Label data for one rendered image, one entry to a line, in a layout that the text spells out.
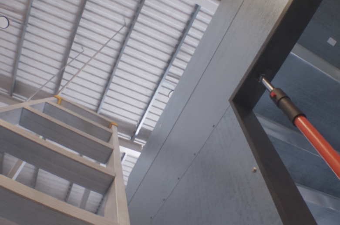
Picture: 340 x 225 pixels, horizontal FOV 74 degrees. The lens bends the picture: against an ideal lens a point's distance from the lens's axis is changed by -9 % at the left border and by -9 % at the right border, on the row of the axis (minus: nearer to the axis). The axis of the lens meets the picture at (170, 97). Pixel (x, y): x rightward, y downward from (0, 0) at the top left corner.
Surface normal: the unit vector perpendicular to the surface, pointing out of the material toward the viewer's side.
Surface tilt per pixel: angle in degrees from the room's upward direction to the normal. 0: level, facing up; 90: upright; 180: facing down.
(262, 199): 90
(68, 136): 180
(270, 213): 90
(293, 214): 90
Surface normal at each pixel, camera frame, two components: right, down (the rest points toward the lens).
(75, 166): 0.00, 0.44
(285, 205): 0.43, -0.81
